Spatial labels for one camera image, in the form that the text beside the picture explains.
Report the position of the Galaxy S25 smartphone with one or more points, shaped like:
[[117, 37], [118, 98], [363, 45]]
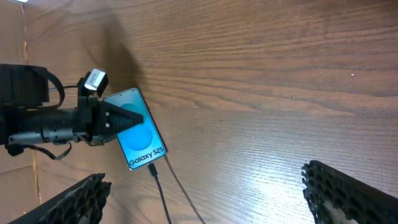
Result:
[[141, 144]]

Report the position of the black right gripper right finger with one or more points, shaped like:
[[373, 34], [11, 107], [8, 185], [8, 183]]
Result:
[[334, 197]]

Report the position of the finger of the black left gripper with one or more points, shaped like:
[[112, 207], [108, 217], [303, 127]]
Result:
[[113, 119]]

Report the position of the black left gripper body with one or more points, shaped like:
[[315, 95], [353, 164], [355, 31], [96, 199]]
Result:
[[89, 122]]

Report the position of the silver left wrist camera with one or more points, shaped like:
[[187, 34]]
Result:
[[96, 82]]

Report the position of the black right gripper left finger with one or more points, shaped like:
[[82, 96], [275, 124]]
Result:
[[82, 203]]

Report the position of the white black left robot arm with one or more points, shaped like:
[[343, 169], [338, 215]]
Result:
[[31, 113]]

